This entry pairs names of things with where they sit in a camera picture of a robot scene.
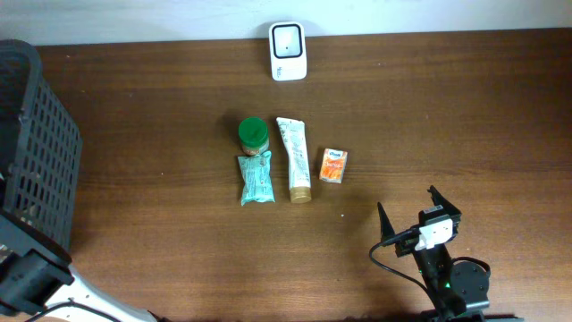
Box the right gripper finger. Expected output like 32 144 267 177
377 202 395 244
428 185 461 216

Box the orange tissue pack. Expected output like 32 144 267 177
319 148 348 183

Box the white tube gold cap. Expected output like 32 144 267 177
276 117 312 204

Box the teal snack packet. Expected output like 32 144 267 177
238 150 275 206

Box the green lid jar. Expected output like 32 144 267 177
238 117 269 156

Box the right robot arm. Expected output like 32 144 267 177
368 186 520 322

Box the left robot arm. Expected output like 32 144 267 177
1 210 158 322

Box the grey plastic mesh basket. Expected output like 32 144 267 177
1 39 82 250

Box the right black camera cable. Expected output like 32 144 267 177
368 228 442 314

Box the black camera cable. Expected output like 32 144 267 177
24 300 122 322
368 228 442 314

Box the left black camera cable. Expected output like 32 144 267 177
24 300 122 322

